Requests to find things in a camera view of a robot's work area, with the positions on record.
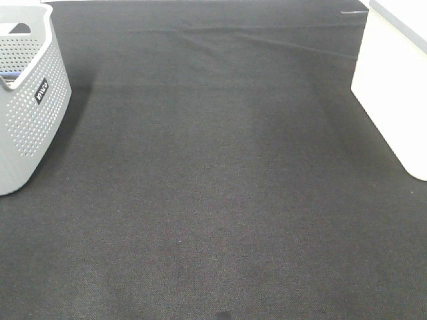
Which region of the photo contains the black fabric table mat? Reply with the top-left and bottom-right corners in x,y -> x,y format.
1,1 -> 426,319

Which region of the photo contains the white storage box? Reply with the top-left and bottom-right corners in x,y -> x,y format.
351,1 -> 426,181

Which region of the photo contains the blue towel in basket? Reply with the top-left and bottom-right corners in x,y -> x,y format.
0,71 -> 21,81

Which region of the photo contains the grey perforated laundry basket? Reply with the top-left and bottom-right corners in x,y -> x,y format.
1,1 -> 72,195

